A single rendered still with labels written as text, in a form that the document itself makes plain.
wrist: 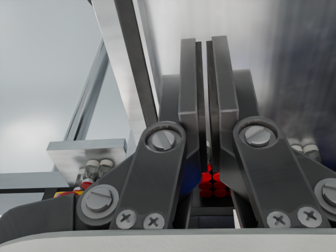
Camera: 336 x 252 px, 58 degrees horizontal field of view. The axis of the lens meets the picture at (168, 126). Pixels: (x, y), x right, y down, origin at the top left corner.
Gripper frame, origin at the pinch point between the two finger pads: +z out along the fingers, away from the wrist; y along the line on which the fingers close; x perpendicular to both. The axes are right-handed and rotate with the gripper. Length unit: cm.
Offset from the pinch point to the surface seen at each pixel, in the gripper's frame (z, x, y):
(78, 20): 110, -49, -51
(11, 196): 20, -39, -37
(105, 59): 72, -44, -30
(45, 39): 110, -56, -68
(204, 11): 22.0, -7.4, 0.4
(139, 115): 22.2, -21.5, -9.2
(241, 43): 22.0, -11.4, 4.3
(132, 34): 20.2, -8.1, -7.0
